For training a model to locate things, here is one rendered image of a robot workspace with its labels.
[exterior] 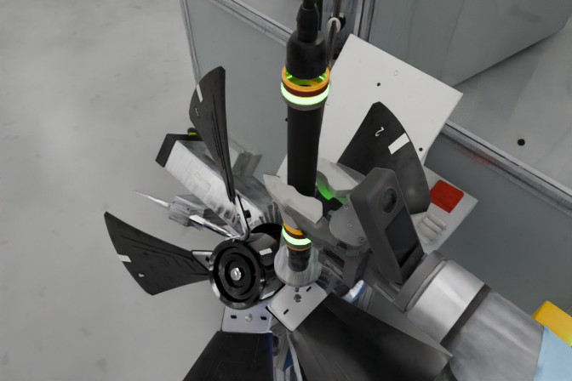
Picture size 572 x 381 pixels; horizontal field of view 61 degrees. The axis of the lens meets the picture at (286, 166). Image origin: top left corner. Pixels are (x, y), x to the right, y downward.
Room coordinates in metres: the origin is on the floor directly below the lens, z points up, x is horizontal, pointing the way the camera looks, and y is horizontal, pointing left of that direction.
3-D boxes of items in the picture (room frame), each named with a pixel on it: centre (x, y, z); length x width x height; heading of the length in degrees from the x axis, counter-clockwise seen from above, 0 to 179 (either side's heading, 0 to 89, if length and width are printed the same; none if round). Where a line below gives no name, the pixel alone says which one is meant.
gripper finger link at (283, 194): (0.32, 0.00, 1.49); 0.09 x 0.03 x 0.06; 56
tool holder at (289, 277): (0.35, -0.02, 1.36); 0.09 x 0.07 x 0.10; 171
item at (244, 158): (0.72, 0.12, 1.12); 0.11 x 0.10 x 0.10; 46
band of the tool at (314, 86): (0.34, -0.02, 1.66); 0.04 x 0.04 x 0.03
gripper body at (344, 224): (0.27, -0.10, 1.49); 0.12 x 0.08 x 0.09; 46
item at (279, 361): (0.37, 0.00, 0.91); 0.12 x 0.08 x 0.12; 136
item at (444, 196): (0.79, -0.44, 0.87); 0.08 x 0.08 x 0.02; 49
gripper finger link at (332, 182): (0.36, -0.04, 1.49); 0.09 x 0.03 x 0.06; 36
